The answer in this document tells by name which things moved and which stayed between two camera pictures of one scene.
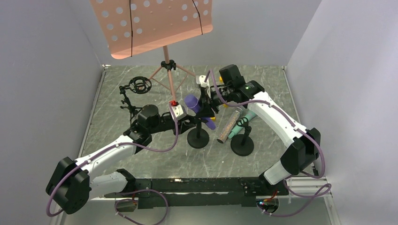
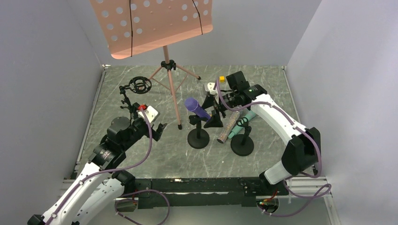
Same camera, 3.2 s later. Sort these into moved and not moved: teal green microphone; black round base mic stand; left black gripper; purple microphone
Moved: left black gripper
Not moved: teal green microphone; purple microphone; black round base mic stand
